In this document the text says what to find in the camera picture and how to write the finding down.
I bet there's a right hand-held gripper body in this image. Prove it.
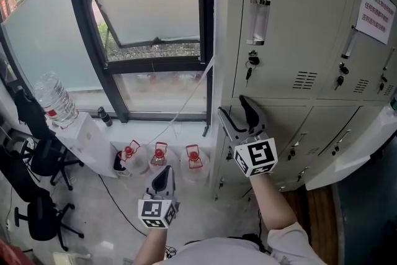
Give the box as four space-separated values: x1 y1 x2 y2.
230 128 278 178

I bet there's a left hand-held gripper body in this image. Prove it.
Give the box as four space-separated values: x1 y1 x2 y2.
138 189 180 229

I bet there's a person's right forearm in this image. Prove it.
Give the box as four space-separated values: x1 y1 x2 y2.
249 174 299 233

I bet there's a person's left forearm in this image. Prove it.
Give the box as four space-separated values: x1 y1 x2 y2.
132 225 169 265

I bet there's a grey metal locker cabinet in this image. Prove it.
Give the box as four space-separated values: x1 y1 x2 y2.
210 0 397 203

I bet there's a locker lock with black key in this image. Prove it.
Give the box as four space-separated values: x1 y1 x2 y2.
244 49 261 88
377 73 389 95
334 61 350 91

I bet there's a grey locker door with notice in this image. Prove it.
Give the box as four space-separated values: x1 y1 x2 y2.
316 0 397 102

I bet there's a clear water jug red cap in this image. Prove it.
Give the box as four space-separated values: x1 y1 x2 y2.
118 139 150 177
148 141 175 172
181 143 211 183

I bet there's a small white trash bin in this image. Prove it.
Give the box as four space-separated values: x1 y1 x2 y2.
112 150 132 178

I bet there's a white water dispenser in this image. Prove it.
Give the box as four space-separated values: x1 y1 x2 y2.
46 110 119 179

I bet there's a black thermos bottle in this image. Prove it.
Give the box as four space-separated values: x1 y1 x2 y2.
97 106 114 128

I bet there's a person's light grey shirt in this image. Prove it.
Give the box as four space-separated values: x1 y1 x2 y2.
161 222 327 265

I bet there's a black office chair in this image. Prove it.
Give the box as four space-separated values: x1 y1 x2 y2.
0 145 85 253
17 132 85 192

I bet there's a large clear water bottle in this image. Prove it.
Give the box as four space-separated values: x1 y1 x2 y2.
32 71 79 130

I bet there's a black hanging jacket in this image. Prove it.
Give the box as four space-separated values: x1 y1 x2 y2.
13 88 57 142

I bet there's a frosted glass window sash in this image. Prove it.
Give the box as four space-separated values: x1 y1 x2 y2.
75 0 206 51

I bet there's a white paper notice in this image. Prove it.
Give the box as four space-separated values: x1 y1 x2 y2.
355 0 397 46

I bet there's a black floor cable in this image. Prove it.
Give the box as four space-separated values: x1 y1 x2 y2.
97 173 150 238

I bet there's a white window cord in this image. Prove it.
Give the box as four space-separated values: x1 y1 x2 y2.
145 55 217 147

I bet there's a chrome locker door handle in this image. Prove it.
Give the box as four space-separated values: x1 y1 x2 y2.
383 47 396 71
341 26 357 60
246 0 272 46

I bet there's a black window frame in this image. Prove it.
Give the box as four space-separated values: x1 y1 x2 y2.
63 0 215 125

